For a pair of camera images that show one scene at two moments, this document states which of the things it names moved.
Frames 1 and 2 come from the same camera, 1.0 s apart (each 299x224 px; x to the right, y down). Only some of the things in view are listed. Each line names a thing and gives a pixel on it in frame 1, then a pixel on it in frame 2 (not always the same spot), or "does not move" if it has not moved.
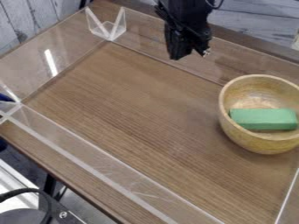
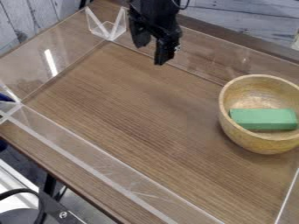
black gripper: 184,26 → 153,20
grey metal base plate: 60,215 does not move
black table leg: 51,185 does not move
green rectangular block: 264,119 does not move
